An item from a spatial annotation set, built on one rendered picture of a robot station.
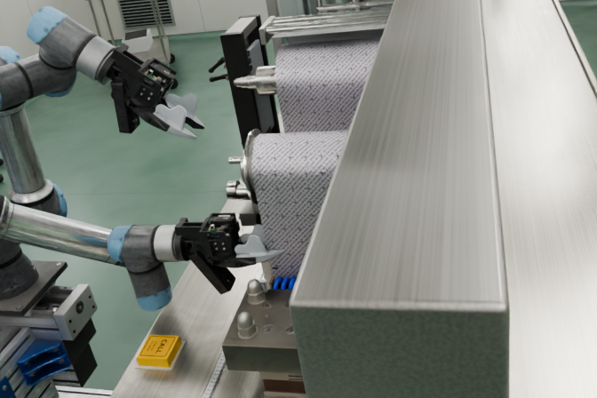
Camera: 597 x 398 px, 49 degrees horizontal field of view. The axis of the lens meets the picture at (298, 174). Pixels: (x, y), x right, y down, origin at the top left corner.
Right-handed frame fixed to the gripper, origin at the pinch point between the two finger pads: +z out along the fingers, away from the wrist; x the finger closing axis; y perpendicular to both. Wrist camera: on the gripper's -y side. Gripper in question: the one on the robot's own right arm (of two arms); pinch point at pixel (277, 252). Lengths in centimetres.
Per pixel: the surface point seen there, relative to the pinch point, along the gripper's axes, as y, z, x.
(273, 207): 10.5, 0.9, -0.3
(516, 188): 35, 42, -37
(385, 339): 55, 34, -83
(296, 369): -10.8, 6.6, -19.9
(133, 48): -79, -257, 427
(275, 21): 37, -3, 34
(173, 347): -16.8, -22.5, -10.0
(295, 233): 4.7, 4.3, -0.2
